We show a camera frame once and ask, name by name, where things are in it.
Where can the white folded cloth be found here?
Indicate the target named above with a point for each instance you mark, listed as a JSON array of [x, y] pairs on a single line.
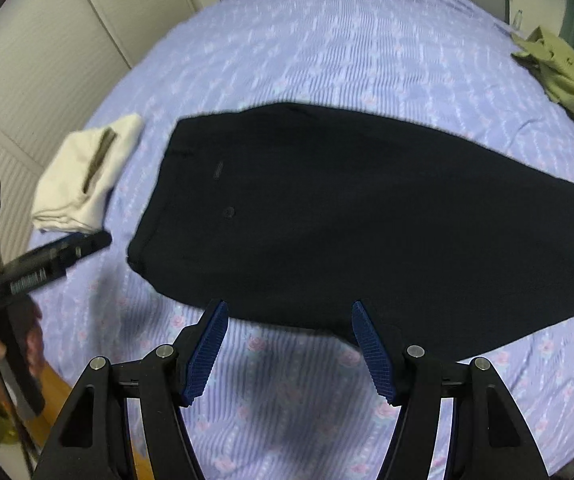
[[74, 180]]

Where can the purple floral bedsheet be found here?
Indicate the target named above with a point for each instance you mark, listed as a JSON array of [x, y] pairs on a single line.
[[347, 55]]

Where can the clear bottle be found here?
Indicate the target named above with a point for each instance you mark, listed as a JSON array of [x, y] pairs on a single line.
[[520, 19]]

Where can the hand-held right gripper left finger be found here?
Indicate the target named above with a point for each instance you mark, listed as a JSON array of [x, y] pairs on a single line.
[[206, 355]]

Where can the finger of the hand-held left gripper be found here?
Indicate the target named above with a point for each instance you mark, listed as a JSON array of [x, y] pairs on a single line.
[[52, 260]]

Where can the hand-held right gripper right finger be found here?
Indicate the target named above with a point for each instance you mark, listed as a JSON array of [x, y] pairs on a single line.
[[374, 355]]

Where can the white closet doors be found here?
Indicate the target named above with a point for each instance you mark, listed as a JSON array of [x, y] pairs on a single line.
[[57, 35]]

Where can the black pants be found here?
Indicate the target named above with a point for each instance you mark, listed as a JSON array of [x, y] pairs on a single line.
[[342, 220]]

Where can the olive green garment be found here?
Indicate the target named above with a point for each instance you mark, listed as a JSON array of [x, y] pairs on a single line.
[[569, 75]]

